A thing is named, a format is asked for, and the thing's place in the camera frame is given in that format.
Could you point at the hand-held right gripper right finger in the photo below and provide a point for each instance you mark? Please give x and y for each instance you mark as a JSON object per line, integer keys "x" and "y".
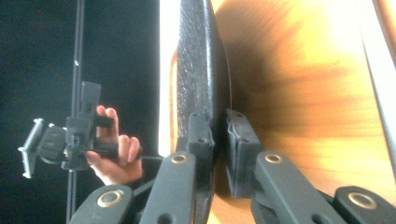
{"x": 243, "y": 155}

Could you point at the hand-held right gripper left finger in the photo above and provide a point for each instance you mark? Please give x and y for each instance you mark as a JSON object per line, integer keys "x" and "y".
{"x": 200, "y": 137}

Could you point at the black textured plate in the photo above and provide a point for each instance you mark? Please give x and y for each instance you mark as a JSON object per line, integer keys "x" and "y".
{"x": 199, "y": 62}

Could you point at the brown wooden tray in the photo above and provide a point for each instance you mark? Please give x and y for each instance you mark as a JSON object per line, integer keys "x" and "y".
{"x": 295, "y": 93}

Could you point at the silver table knife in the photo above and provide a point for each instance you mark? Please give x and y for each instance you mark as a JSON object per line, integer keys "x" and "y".
{"x": 373, "y": 31}

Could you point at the white board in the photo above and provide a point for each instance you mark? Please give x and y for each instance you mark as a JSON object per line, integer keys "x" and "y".
{"x": 166, "y": 31}

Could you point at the metal floor rail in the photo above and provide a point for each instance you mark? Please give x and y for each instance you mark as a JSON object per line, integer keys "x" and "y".
{"x": 80, "y": 31}

